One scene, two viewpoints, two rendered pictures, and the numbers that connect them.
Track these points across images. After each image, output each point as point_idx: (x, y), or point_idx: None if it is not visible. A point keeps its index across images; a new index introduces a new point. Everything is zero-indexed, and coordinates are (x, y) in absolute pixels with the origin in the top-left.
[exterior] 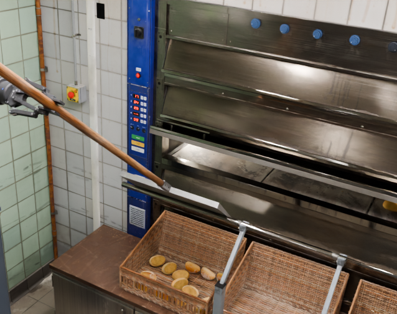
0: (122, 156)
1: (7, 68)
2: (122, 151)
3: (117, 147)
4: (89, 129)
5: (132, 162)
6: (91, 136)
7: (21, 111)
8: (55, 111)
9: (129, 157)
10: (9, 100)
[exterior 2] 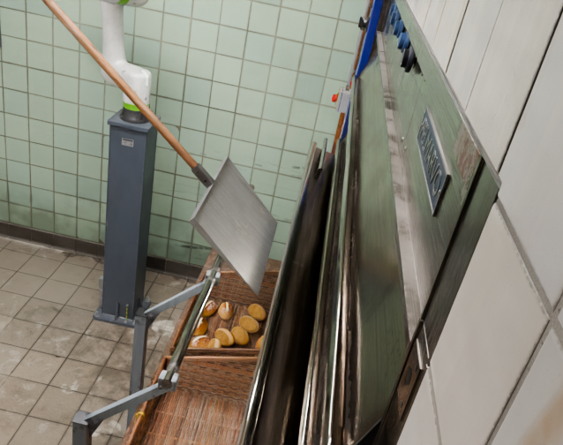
0: (109, 75)
1: None
2: (113, 71)
3: (105, 61)
4: (54, 7)
5: (127, 94)
6: (57, 17)
7: None
8: None
9: (123, 84)
10: None
